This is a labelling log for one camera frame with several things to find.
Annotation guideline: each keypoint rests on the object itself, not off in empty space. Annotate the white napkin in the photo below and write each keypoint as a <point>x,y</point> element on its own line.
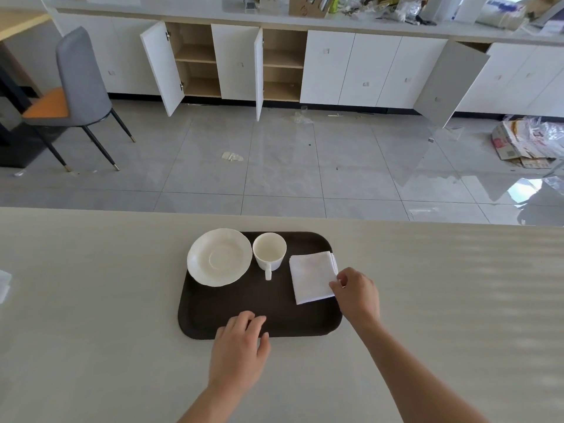
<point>310,277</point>

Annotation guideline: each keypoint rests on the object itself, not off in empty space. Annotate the person's right forearm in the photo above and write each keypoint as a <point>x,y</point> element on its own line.
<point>410,378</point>

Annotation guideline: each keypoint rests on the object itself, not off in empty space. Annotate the pile of clutter on counter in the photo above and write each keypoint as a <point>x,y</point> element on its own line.
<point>387,8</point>

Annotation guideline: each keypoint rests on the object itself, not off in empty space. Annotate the wooden table with black base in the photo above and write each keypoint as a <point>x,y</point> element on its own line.
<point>17,21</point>

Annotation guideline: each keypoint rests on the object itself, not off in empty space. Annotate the person's right hand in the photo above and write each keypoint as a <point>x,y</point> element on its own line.
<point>359,297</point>

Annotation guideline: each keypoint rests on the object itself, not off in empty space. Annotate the cardboard and plastic waste pile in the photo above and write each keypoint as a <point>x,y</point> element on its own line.
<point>524,143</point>

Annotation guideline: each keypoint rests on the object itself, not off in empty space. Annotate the grey chair with orange seat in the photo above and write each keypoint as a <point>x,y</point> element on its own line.
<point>79,74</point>

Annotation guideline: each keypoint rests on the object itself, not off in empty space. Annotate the cardboard box of books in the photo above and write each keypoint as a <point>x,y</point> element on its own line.
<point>304,6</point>

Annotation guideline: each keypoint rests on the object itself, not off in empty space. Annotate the thin open white cabinet door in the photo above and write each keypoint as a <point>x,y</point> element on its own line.
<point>258,74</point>

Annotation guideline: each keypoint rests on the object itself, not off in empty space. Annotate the clear plastic wrap on floor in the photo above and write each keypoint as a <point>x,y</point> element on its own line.
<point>302,116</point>

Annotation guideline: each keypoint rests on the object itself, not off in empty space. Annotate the narrow open white cabinet door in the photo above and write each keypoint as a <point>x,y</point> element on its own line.
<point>161,66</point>

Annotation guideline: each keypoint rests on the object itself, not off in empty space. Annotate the paper scrap on floor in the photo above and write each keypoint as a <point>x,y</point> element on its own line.
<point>232,157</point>

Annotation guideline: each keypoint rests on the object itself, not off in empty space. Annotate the wide open white cabinet door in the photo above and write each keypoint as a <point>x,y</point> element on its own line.
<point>449,83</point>

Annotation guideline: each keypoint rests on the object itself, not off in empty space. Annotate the person's left hand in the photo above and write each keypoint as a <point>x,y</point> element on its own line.
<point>238,352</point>

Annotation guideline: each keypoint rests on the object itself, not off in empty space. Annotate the white cabinet unit with counter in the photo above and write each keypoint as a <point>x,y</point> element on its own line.
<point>352,66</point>

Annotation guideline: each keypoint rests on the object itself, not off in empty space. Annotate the dark brown tray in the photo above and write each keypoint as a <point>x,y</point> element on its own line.
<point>246,303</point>

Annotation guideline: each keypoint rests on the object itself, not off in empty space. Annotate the white scalloped saucer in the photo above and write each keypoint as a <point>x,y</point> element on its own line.
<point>218,257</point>

